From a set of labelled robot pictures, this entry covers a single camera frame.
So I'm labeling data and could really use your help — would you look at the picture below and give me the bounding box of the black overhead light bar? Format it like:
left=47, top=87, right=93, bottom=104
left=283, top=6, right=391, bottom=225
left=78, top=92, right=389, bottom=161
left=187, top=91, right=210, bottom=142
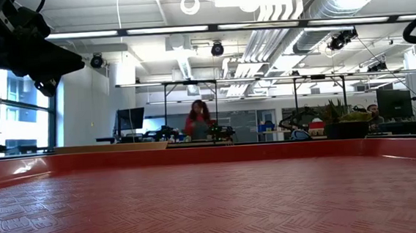
left=45, top=7, right=416, bottom=48

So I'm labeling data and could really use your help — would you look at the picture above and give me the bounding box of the white ceiling pipe bundle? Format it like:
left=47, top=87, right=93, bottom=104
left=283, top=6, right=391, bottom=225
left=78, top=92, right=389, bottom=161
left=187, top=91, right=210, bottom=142
left=218, top=0, right=310, bottom=97

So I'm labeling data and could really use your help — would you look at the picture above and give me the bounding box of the red plastic tray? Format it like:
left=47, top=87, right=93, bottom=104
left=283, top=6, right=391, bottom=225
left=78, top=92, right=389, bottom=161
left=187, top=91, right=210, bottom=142
left=0, top=129, right=416, bottom=233

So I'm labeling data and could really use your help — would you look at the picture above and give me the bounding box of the blue storage bin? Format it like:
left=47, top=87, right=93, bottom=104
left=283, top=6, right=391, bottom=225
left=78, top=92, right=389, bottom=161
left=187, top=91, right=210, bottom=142
left=256, top=122, right=277, bottom=133

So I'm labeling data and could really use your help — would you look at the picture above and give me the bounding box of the black metal gantry frame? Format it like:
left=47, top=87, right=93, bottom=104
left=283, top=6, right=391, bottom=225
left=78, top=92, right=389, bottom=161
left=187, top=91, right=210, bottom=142
left=292, top=72, right=348, bottom=112
left=161, top=78, right=221, bottom=130

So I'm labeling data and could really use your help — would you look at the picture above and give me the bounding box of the succulent plant in dark pot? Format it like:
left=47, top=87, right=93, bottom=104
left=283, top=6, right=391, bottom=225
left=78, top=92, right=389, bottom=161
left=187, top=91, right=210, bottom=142
left=319, top=95, right=376, bottom=141

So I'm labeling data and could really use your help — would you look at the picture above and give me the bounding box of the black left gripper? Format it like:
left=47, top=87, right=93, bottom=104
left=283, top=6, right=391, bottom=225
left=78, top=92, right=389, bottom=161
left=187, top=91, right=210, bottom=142
left=0, top=0, right=89, bottom=103

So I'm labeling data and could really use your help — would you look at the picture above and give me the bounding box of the black ceiling spotlight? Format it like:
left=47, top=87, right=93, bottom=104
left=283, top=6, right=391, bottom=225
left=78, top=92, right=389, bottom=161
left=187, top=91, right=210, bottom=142
left=366, top=59, right=388, bottom=73
left=209, top=40, right=226, bottom=58
left=89, top=52, right=105, bottom=70
left=327, top=27, right=360, bottom=52

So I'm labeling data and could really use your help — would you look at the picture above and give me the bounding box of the black aluminium table frame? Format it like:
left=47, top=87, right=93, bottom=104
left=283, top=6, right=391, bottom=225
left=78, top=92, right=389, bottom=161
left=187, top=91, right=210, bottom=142
left=166, top=127, right=416, bottom=157

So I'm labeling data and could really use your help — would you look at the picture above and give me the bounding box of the silver ventilation duct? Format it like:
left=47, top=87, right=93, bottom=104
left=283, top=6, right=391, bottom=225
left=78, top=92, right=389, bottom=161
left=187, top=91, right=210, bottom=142
left=289, top=0, right=395, bottom=55

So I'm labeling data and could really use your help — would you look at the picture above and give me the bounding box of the black computer monitor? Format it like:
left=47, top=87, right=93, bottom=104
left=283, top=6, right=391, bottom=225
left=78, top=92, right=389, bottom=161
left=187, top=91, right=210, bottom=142
left=113, top=106, right=147, bottom=139
left=376, top=87, right=414, bottom=122

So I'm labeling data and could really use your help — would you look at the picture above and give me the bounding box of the red white box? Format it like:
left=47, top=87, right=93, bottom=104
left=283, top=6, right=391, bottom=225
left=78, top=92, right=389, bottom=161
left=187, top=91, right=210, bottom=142
left=308, top=120, right=326, bottom=136

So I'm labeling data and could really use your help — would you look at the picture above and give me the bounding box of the blue white rounded object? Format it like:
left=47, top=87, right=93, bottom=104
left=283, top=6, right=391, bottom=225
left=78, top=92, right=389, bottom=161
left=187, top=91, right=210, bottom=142
left=290, top=127, right=313, bottom=142

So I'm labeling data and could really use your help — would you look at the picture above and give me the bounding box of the white cable coil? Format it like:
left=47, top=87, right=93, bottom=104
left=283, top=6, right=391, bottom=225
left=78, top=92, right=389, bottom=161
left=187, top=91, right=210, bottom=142
left=179, top=0, right=201, bottom=16

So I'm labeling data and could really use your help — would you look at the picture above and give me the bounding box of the person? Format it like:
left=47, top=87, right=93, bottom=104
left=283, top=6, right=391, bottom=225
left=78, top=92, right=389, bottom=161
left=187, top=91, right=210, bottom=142
left=365, top=103, right=387, bottom=133
left=181, top=98, right=214, bottom=141

